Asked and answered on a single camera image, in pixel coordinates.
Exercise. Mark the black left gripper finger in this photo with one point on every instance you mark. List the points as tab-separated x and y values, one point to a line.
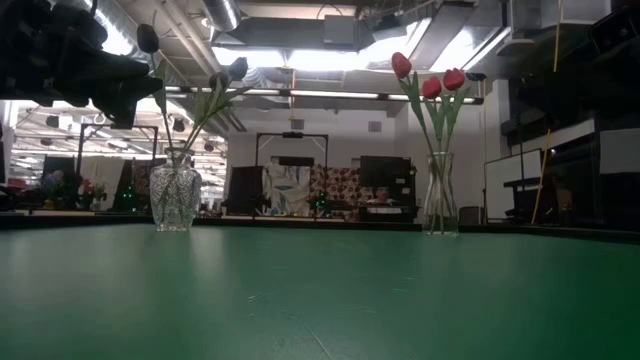
130	92
120	65

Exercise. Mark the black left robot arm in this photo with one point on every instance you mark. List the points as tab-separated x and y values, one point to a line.
20	50

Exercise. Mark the cut crystal glass vase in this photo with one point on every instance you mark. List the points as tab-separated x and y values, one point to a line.
175	195

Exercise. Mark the tall slim glass vase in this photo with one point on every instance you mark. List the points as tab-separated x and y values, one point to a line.
440	210

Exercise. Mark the dark purple tulips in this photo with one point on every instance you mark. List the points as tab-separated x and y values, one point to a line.
185	75

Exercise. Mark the distant person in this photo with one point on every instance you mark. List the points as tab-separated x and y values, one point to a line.
56	181

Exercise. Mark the black panel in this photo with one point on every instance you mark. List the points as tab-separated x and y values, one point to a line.
245	187

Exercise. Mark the pale leaf patterned panel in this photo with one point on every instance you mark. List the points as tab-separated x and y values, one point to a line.
287	190

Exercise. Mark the long ceiling light bar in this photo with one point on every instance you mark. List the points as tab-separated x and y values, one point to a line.
325	94

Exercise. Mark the red floral patterned panel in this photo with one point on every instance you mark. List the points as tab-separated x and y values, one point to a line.
340	185

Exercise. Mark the person at desk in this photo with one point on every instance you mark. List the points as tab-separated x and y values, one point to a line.
382	195

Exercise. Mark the green table mat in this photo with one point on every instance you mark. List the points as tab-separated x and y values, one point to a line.
320	300

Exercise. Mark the dark waste bin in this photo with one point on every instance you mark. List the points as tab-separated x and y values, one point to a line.
471	216

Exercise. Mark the white cabinet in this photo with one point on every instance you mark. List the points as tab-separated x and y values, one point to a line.
512	182

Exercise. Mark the white ceiling unit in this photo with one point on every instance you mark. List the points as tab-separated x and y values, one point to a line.
560	12

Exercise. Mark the black rig frame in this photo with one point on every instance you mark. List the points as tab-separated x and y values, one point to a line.
292	134
80	165

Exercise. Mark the short round ceiling duct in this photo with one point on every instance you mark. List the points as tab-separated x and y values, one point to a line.
222	14

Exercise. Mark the dark rectangular ceiling duct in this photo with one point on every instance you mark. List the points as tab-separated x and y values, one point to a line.
280	32

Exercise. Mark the grey square wall speaker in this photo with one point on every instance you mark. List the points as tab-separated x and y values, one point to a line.
375	126
297	124

